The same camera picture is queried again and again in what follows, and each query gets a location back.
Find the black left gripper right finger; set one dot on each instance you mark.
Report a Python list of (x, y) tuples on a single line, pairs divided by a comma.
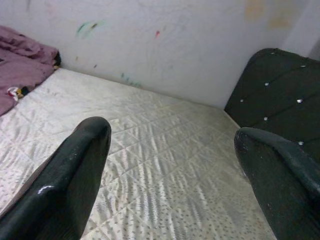
[(280, 180)]

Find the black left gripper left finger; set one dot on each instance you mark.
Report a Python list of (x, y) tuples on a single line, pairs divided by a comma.
[(62, 180)]

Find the black tufted headboard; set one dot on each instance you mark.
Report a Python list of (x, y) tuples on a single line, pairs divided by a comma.
[(280, 87)]

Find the white quilted mattress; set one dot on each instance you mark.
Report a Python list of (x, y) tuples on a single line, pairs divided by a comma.
[(162, 162)]

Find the purple cartoon print blanket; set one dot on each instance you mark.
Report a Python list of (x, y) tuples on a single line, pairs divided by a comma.
[(22, 70)]

